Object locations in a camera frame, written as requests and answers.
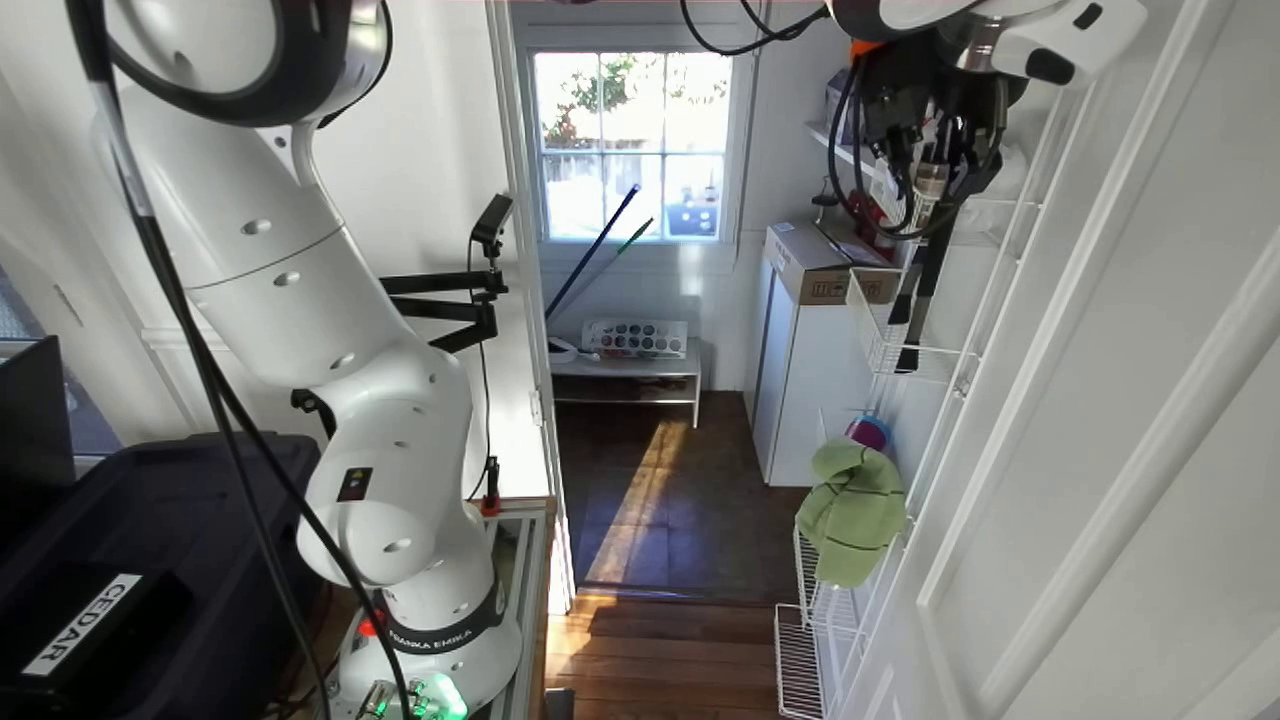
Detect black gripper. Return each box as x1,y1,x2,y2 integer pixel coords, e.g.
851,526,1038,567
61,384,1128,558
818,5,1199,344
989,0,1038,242
917,66,1016,215

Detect black tongs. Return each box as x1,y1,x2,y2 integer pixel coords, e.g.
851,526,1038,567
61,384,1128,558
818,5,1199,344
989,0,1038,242
882,145,1004,375

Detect white cabinet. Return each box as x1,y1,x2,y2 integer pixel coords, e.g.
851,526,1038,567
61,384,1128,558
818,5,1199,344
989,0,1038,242
748,215,911,491

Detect white panel door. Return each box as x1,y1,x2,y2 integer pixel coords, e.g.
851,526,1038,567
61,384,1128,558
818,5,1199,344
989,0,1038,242
851,0,1280,720

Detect white framed window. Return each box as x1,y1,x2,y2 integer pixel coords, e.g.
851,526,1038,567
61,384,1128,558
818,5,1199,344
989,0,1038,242
532,48,736,249

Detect black broom pole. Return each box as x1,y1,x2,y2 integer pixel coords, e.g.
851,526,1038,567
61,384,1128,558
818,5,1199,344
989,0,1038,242
541,181,643,325
572,213,661,313

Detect green cloth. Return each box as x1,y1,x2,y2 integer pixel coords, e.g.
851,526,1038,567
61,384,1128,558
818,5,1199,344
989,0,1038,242
792,440,911,592

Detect white low bench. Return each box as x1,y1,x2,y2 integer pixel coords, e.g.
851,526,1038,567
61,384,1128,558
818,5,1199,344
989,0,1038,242
547,318,706,432

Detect black equipment case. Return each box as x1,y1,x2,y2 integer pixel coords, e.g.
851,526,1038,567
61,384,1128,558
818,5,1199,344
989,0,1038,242
0,432,333,720

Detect black monitor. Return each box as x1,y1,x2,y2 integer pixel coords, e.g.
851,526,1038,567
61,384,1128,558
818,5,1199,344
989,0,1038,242
0,334,75,491

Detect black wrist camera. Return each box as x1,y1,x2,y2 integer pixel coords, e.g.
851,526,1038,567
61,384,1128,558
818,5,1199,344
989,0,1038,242
851,72,922,169

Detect white wall shelf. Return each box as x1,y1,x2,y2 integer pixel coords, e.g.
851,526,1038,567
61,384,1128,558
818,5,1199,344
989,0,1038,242
802,117,911,204

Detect white wire door rack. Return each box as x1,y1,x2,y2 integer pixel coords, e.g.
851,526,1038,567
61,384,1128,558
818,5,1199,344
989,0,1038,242
770,75,1071,720

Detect black looped cable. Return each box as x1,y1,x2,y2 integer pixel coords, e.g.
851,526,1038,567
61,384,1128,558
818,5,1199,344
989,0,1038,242
676,0,830,60

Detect white metal stand frame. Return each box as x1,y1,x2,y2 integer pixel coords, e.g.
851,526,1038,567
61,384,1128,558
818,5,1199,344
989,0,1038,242
483,491,563,720

